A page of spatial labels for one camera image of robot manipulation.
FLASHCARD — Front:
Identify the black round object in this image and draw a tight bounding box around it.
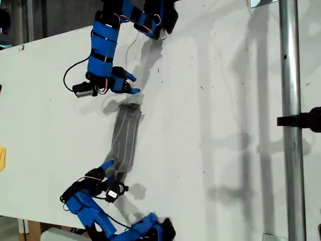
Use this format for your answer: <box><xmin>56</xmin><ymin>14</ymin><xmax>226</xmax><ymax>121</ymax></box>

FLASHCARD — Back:
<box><xmin>0</xmin><ymin>7</ymin><xmax>12</xmax><ymax>36</ymax></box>

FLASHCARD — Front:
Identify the yellow object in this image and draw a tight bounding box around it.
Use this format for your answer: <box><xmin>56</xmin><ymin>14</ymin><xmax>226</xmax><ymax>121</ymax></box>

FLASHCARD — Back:
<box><xmin>0</xmin><ymin>146</ymin><xmax>7</xmax><ymax>173</ymax></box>

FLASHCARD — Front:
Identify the grey white-striped towel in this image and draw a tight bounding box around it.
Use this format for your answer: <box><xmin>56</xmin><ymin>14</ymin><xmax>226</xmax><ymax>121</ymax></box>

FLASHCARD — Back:
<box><xmin>103</xmin><ymin>94</ymin><xmax>146</xmax><ymax>181</ymax></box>

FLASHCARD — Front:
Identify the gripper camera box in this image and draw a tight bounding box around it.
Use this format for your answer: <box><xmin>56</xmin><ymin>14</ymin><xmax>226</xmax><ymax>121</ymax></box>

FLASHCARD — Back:
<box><xmin>104</xmin><ymin>182</ymin><xmax>129</xmax><ymax>204</ymax></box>
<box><xmin>72</xmin><ymin>81</ymin><xmax>99</xmax><ymax>99</ymax></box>

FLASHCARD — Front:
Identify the camera black cable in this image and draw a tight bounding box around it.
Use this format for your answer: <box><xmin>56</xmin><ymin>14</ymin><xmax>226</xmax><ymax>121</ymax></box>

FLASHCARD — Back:
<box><xmin>63</xmin><ymin>56</ymin><xmax>91</xmax><ymax>93</ymax></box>
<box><xmin>94</xmin><ymin>195</ymin><xmax>134</xmax><ymax>230</ymax></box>

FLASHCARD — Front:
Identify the white box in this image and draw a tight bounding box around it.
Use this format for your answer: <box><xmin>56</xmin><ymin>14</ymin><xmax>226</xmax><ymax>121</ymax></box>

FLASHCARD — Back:
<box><xmin>41</xmin><ymin>227</ymin><xmax>87</xmax><ymax>241</ymax></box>

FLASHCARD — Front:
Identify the steel post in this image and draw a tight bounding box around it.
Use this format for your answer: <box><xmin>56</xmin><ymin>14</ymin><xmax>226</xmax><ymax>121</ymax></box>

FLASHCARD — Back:
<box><xmin>278</xmin><ymin>0</ymin><xmax>308</xmax><ymax>241</ymax></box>

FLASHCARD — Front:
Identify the black clamp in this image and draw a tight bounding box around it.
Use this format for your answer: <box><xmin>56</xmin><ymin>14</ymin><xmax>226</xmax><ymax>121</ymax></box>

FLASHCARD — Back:
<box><xmin>276</xmin><ymin>106</ymin><xmax>321</xmax><ymax>133</ymax></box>

